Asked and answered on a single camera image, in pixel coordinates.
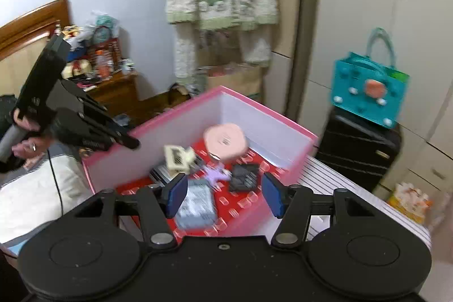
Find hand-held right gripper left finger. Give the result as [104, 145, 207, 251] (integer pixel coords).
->
[72, 173, 189, 249]

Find brown paper bag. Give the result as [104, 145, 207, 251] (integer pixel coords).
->
[205, 65, 264, 102]

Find purple starfish clip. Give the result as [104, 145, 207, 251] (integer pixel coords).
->
[202, 162, 232, 187]

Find black suitcase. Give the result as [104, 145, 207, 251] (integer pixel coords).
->
[315, 107, 402, 193]

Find pile of assorted trinkets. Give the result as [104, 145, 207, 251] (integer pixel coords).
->
[57, 10, 137, 90]

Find small grey labelled hard drive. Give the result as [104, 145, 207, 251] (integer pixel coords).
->
[149, 166, 178, 186]

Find grey wooden wardrobe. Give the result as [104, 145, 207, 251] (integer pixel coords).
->
[297, 0, 453, 225]

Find cream fleece pants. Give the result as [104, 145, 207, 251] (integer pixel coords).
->
[173, 22, 273, 88]

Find teal felt handbag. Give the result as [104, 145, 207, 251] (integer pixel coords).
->
[331, 28, 410, 129]

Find wooden nightstand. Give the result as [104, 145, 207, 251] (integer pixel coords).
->
[85, 70, 140, 119]

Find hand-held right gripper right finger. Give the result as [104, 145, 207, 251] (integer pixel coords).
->
[261, 172, 377, 249]

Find person's left forearm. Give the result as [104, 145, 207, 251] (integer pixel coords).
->
[0, 95, 18, 140]

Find wooden headboard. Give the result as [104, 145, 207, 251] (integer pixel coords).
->
[0, 0, 71, 101]

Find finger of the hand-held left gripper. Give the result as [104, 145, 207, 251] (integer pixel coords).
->
[83, 100, 141, 150]
[76, 132, 116, 151]

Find large grey labelled hard drive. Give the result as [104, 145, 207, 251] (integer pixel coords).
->
[176, 180, 217, 230]

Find person's left hand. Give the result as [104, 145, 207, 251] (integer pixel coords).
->
[10, 107, 48, 170]

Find white bedding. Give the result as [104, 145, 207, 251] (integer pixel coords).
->
[0, 151, 94, 255]

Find pink cardboard box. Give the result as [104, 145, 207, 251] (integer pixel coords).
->
[82, 85, 319, 239]

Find beige hair clip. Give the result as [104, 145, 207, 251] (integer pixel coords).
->
[163, 145, 196, 172]

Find pink round case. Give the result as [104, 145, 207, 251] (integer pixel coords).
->
[203, 123, 247, 161]

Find black cable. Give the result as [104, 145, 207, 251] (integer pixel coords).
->
[47, 146, 64, 218]

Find black clothes rack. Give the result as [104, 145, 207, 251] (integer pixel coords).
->
[285, 0, 321, 119]

